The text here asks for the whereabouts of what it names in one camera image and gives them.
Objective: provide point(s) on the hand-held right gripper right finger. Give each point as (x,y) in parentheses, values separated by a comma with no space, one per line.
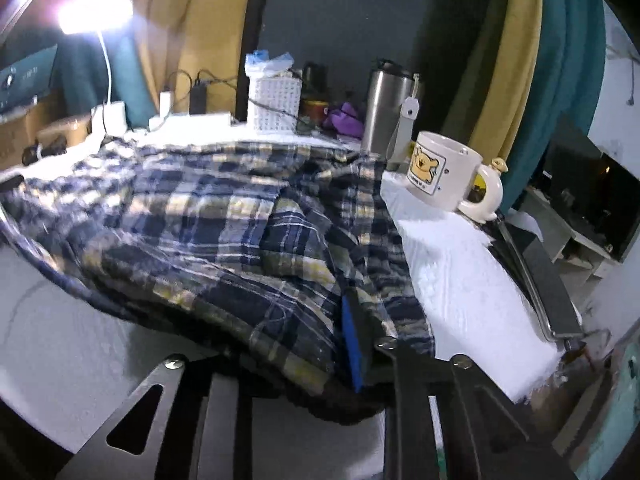
(356,340)

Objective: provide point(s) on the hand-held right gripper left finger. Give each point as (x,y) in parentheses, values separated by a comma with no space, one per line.
(225,410)

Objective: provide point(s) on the blue yellow plaid pants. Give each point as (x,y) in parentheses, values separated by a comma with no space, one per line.
(200,240)

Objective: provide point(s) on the white mug with bear print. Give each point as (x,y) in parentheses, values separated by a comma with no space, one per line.
(440,170)

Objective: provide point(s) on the black flat tablet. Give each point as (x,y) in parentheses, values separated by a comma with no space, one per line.
(542,270)

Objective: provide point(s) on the purple cloth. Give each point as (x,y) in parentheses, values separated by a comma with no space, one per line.
(345,117)

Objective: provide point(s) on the stainless steel tumbler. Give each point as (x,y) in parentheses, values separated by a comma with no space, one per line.
(385,110)

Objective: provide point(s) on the red jar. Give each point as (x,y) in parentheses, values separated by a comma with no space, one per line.
(316,109)

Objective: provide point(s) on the white hang tag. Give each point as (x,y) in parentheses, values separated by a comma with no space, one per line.
(409,108)

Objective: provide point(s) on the white woven basket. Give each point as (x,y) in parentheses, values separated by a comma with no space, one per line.
(275,102)

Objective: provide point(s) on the dark bottle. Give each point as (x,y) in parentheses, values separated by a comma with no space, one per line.
(314,80)

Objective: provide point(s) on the white power strip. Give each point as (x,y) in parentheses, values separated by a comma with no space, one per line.
(200,121)

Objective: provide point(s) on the black power adapter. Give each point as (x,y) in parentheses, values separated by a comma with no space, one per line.
(202,97)

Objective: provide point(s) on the blue plastic packets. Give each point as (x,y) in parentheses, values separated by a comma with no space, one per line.
(262,62)

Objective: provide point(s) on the black electronic box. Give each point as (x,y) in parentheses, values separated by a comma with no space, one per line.
(620,200)

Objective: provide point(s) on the white charger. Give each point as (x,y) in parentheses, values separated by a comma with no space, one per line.
(165,102)

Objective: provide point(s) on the white desk lamp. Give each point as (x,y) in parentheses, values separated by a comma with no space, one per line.
(112,117)

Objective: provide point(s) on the black clip tool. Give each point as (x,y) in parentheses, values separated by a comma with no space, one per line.
(45,149)

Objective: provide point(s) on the yellow curtain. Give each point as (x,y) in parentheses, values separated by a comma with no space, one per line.
(510,60)
(200,20)

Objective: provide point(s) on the beige oval box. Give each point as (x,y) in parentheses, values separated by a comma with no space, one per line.
(65,130)

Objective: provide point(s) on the cardboard box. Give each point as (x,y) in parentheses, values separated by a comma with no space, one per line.
(20,135)

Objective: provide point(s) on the teal curtain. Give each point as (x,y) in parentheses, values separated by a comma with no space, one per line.
(85,80)
(565,60)

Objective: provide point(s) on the dark teal box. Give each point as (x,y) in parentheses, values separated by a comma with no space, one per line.
(27,77)

